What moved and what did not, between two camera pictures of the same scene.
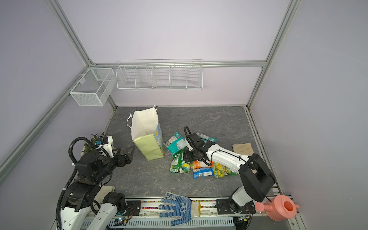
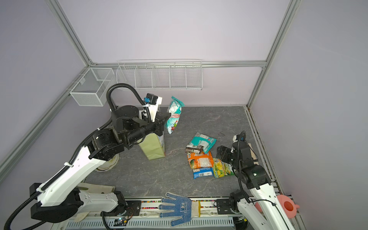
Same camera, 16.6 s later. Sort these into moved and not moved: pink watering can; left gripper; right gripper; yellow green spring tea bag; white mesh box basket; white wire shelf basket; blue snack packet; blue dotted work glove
Moved: left gripper; right gripper
Not moved: blue snack packet; blue dotted work glove; white mesh box basket; white wire shelf basket; pink watering can; yellow green spring tea bag
